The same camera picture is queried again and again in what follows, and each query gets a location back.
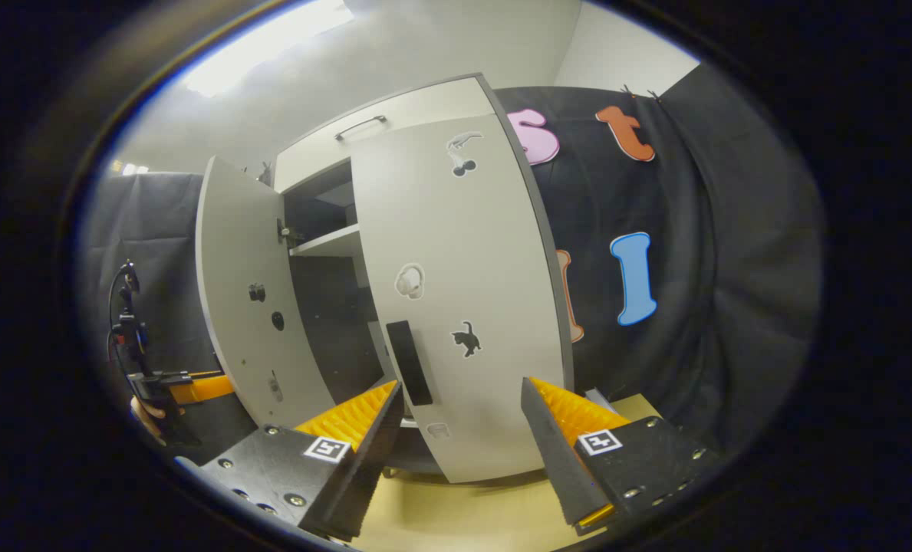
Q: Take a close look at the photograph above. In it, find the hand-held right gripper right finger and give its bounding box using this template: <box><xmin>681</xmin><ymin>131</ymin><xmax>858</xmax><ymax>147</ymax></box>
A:
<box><xmin>521</xmin><ymin>376</ymin><xmax>721</xmax><ymax>536</ymax></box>

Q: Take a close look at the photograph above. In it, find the ceiling light panel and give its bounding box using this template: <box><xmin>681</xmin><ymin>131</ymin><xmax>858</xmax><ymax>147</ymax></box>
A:
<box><xmin>179</xmin><ymin>0</ymin><xmax>357</xmax><ymax>99</ymax></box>

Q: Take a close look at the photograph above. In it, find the white cabinet drawer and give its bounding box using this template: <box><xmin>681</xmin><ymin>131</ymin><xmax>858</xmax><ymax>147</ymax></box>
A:
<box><xmin>273</xmin><ymin>74</ymin><xmax>502</xmax><ymax>194</ymax></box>

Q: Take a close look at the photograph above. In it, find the white cabinet shelf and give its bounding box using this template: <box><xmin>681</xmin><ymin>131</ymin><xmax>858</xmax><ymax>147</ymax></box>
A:
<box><xmin>288</xmin><ymin>222</ymin><xmax>362</xmax><ymax>258</ymax></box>

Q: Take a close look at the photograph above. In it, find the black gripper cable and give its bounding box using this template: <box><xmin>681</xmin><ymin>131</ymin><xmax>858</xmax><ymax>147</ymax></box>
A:
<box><xmin>107</xmin><ymin>261</ymin><xmax>136</xmax><ymax>346</ymax></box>

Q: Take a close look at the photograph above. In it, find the white cabinet door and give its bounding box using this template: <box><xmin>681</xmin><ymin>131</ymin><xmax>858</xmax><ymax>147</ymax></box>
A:
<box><xmin>350</xmin><ymin>113</ymin><xmax>568</xmax><ymax>485</ymax></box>
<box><xmin>195</xmin><ymin>156</ymin><xmax>337</xmax><ymax>430</ymax></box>

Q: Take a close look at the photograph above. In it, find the white shoe cabinet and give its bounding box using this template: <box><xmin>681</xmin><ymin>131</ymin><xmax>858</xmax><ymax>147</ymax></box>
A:
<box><xmin>272</xmin><ymin>73</ymin><xmax>575</xmax><ymax>476</ymax></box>

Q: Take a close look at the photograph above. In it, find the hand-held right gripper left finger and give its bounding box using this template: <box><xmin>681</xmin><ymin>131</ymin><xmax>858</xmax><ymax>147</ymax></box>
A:
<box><xmin>176</xmin><ymin>379</ymin><xmax>405</xmax><ymax>541</ymax></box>

